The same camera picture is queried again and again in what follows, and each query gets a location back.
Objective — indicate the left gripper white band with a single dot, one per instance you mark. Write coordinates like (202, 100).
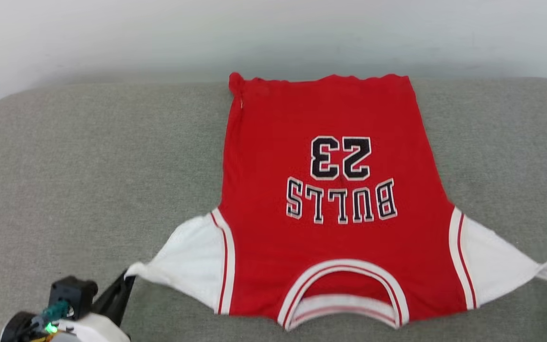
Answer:
(95, 330)

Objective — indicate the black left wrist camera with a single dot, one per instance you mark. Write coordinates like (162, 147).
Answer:
(71, 294)

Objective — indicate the red Bulls basketball jersey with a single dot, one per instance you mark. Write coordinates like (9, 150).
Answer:
(330, 199)

